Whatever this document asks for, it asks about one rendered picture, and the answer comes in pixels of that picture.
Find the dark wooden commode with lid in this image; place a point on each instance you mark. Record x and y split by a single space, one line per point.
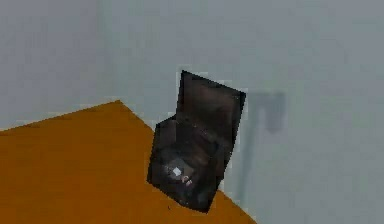
196 143

